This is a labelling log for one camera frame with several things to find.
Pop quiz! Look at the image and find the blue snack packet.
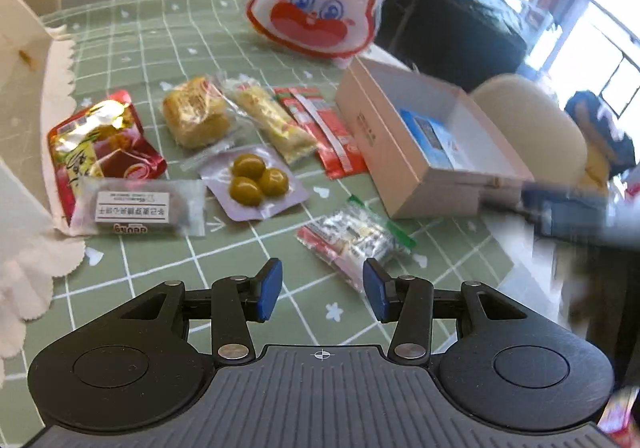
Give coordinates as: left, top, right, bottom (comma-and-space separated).
400, 109, 469, 172

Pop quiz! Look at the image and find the cream gift box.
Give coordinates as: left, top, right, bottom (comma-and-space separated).
0, 0, 58, 249

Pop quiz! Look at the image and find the green checked tablecloth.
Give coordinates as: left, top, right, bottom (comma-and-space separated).
0, 0, 518, 429

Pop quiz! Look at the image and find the purple green olive packet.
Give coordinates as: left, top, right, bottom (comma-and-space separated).
199, 144, 311, 223

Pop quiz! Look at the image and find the window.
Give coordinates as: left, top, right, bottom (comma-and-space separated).
475, 0, 640, 129

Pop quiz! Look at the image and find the blue and yellow bag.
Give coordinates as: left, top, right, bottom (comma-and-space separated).
564, 90, 640, 189

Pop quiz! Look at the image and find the clear bag of small packets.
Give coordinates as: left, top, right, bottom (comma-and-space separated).
296, 195, 417, 294

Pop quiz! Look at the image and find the yellow cake packet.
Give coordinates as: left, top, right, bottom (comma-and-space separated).
161, 74, 246, 164

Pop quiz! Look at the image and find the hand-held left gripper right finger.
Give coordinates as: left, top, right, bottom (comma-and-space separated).
362, 258, 531, 366

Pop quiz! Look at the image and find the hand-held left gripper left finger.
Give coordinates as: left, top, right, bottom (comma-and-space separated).
117, 258, 284, 367

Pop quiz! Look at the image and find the white scalloped paper bag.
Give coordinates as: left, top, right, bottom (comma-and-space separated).
0, 26, 88, 389

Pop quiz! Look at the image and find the dark cake translucent packet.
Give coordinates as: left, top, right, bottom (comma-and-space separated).
70, 177, 208, 238

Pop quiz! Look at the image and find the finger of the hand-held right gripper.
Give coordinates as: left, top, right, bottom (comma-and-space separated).
520, 182, 568, 235

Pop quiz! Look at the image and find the pink cardboard box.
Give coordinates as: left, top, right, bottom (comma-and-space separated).
334, 57, 536, 220

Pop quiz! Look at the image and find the long yellow bread packet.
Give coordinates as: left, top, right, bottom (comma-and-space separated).
220, 76, 321, 166

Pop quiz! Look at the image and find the red gold foil snack packet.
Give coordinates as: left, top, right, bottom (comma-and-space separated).
47, 89, 167, 221

